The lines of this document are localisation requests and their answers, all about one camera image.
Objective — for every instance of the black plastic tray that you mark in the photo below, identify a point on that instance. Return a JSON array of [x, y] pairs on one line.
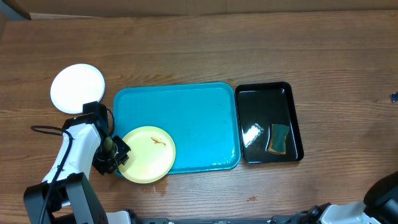
[[259, 106]]

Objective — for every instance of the green yellow sponge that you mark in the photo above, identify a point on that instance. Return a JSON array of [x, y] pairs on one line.
[[277, 142]]

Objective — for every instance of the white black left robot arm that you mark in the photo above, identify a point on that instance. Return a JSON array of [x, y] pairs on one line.
[[65, 194]]

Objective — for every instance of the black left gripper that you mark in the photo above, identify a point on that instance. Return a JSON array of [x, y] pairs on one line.
[[111, 167]]

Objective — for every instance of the white plate with red stain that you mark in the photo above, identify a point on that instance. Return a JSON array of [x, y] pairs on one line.
[[101, 99]]

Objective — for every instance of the white plate with dark stain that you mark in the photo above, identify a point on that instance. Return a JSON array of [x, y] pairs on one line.
[[75, 86]]

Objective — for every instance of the yellow plate with stain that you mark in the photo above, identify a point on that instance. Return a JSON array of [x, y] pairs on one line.
[[151, 156]]

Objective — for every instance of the blue plastic tray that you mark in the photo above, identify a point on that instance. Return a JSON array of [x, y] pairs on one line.
[[201, 119]]

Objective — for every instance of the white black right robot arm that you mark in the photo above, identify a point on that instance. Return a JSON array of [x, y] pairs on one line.
[[379, 205]]

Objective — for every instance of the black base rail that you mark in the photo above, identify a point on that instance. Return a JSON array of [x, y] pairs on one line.
[[278, 219]]

